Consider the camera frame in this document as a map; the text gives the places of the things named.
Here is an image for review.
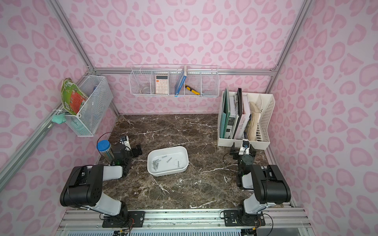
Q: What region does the white plastic storage box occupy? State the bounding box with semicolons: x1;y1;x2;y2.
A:
147;146;189;177

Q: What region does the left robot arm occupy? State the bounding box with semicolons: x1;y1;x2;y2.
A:
60;136;143;228

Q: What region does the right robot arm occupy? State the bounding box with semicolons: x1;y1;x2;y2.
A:
230;140;291;225

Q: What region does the blue lid clear jar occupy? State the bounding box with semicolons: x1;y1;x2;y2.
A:
97;140;114;163

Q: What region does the beige woven fan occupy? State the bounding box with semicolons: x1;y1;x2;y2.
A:
247;102;261;141

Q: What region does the white desk file organizer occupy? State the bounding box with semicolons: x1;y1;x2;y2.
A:
218;89;275;150

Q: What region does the pink white book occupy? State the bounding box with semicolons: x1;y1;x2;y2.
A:
236;95;251;140

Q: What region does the green folder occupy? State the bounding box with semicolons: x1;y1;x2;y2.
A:
220;87;230;138

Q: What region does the white mesh side basket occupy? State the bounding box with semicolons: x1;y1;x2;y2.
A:
65;75;113;137

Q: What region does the black binder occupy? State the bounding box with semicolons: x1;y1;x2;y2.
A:
232;88;242;139

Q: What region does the clear tape roll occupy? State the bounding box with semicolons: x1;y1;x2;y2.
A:
140;84;152;94

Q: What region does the teal rubber toy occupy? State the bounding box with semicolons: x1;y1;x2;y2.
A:
51;114;67;124

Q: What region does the white pink calculator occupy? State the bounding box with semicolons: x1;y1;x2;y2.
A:
155;75;169;94

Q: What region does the green red circuit board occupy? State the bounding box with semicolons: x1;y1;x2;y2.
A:
61;78;88;116

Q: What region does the yellow utility knife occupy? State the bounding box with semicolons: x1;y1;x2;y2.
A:
185;85;200;95

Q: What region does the blue book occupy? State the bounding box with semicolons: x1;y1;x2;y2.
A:
174;65;187;95

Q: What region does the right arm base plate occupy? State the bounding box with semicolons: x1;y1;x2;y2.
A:
220;210;266;228

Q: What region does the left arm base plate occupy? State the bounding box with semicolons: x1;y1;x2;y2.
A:
102;211;146;228

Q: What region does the white wire wall basket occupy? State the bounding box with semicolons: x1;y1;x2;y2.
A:
129;64;220;97

